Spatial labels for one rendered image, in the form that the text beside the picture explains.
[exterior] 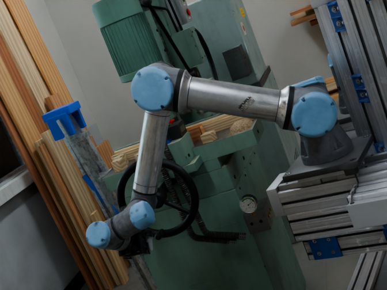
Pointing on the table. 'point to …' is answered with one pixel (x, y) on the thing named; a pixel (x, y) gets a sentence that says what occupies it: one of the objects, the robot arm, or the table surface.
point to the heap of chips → (242, 125)
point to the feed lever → (171, 40)
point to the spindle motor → (126, 35)
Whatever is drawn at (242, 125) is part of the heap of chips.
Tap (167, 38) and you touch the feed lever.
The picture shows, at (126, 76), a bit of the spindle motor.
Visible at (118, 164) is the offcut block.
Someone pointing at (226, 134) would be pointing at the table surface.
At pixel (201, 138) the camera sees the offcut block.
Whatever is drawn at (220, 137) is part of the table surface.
